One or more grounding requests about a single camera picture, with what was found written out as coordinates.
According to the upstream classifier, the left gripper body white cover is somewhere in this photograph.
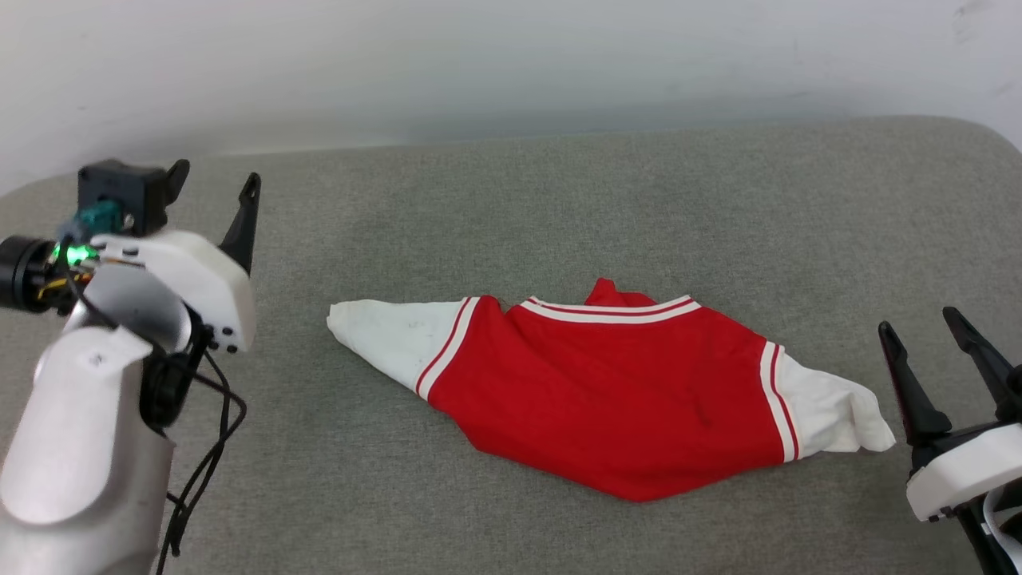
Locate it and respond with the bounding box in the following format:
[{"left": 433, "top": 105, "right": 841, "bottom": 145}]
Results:
[{"left": 0, "top": 230, "right": 256, "bottom": 354}]

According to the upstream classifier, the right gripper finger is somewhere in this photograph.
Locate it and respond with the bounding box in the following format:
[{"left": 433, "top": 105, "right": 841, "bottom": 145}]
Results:
[
  {"left": 878, "top": 321, "right": 953, "bottom": 448},
  {"left": 942, "top": 307, "right": 1022, "bottom": 424}
]

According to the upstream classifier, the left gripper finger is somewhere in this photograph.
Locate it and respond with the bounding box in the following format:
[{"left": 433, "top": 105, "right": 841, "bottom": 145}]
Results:
[
  {"left": 218, "top": 172, "right": 262, "bottom": 276},
  {"left": 164, "top": 159, "right": 191, "bottom": 207}
]

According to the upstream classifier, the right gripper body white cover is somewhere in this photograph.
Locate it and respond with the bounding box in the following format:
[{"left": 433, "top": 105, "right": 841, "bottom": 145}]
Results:
[{"left": 905, "top": 419, "right": 1022, "bottom": 524}]

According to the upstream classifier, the red and white shirt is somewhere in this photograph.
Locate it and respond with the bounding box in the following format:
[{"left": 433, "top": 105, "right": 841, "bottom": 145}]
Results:
[{"left": 327, "top": 277, "right": 897, "bottom": 503}]

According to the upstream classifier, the teal cable connector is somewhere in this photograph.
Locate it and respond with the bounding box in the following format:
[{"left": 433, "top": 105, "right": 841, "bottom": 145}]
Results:
[{"left": 73, "top": 201, "right": 122, "bottom": 236}]

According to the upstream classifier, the thin black cable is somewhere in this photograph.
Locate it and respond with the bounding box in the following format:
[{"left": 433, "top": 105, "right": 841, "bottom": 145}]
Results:
[{"left": 156, "top": 319, "right": 248, "bottom": 575}]

